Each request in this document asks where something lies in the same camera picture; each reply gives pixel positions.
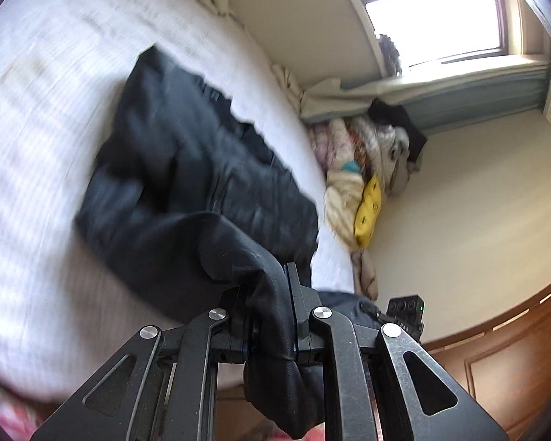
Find bed with white quilted cover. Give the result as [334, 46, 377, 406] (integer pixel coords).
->
[0, 0, 356, 405]

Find pile of folded bedding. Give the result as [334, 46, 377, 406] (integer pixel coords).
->
[349, 115, 424, 194]

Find grey-blue curtain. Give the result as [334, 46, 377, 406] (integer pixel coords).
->
[394, 65, 550, 135]

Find dark dried plants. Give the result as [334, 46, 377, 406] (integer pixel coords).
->
[377, 33, 404, 77]

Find yellow patterned pillow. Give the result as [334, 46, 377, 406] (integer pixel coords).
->
[353, 175, 383, 247]

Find wooden cabinet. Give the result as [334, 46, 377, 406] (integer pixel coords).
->
[421, 276, 551, 441]

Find dark navy buttoned jacket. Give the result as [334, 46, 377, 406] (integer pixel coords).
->
[73, 43, 383, 440]

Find pink floral quilt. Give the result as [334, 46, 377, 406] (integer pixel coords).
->
[307, 119, 374, 176]

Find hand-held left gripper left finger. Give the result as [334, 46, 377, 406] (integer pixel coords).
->
[30, 285, 259, 441]

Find brown striped cloth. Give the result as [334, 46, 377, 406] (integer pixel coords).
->
[351, 248, 380, 302]

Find cream blanket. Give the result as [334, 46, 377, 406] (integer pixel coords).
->
[324, 165, 374, 252]

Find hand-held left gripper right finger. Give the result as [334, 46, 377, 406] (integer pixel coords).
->
[285, 263, 510, 441]

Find black garment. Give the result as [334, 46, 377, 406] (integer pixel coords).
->
[368, 98, 429, 162]

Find pink green patterned blanket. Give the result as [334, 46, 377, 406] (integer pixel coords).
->
[0, 377, 44, 441]

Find window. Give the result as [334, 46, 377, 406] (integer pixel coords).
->
[340, 0, 551, 80]

